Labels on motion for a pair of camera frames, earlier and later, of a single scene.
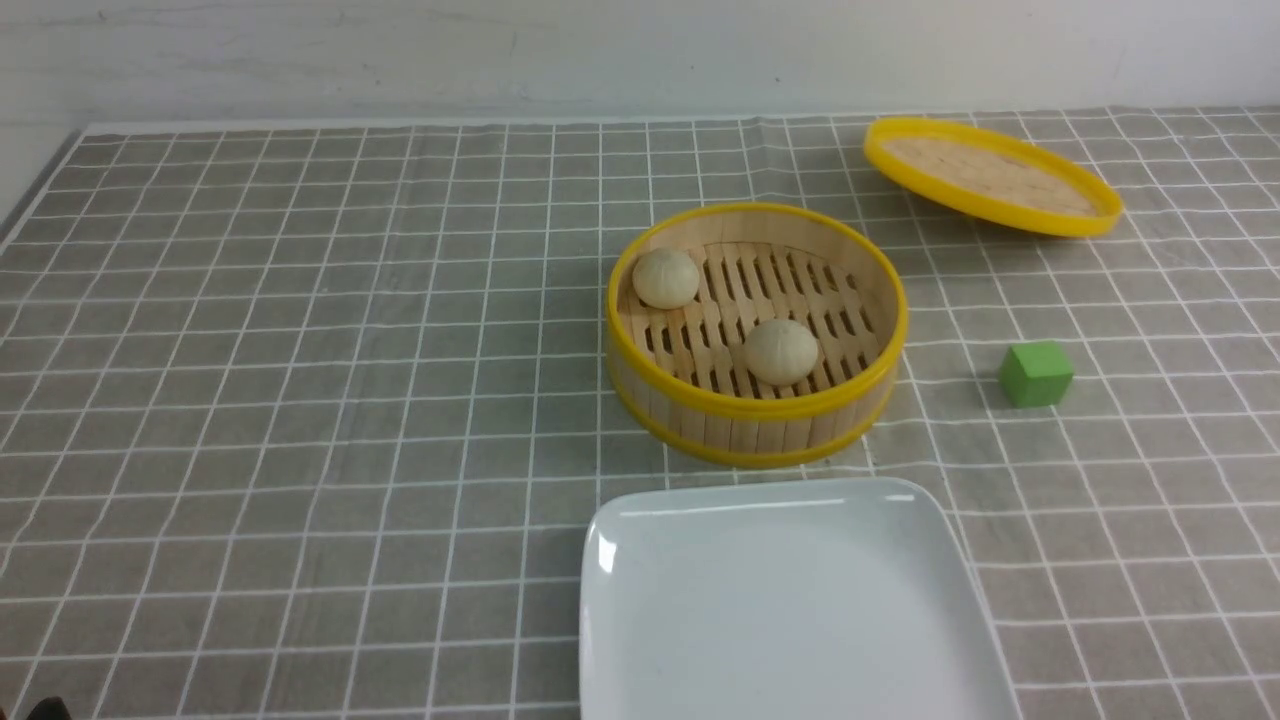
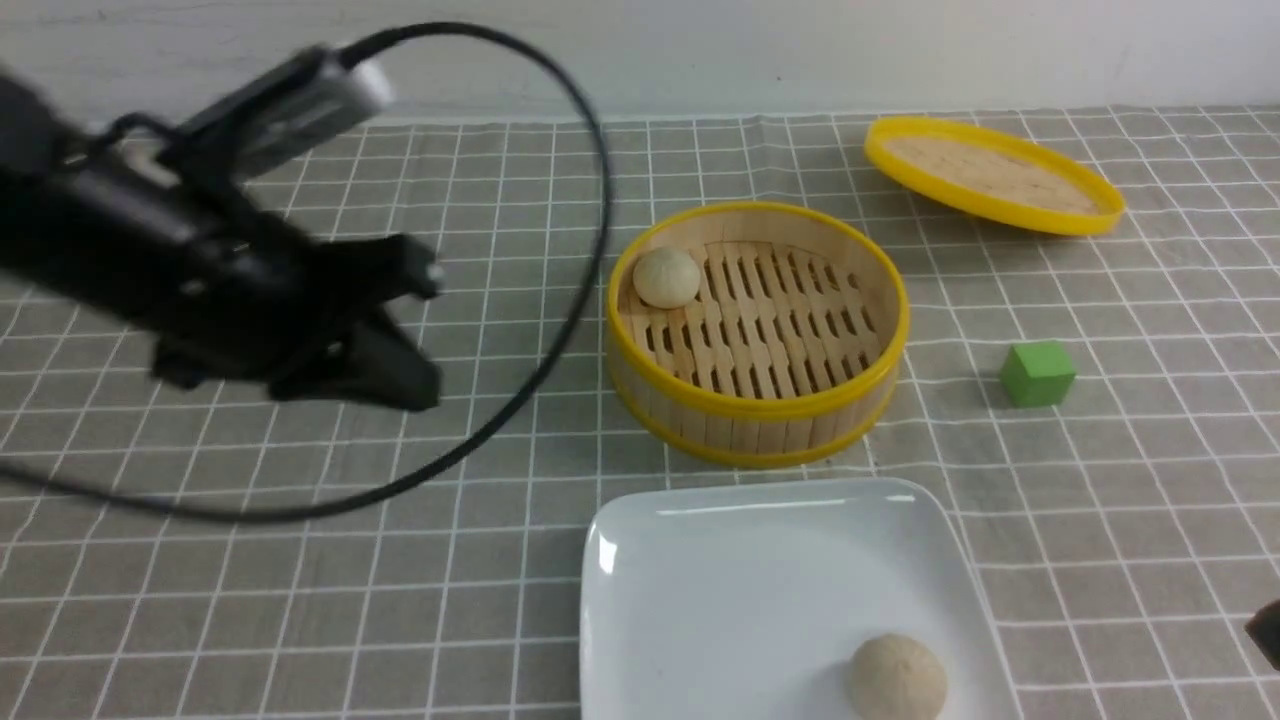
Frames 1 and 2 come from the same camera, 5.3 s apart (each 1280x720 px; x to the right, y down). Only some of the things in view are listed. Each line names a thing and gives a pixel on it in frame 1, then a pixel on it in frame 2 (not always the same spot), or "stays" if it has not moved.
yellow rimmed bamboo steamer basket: (755, 335) stays
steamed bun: (665, 278) stays
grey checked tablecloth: (301, 419) stays
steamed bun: (781, 353) to (897, 677)
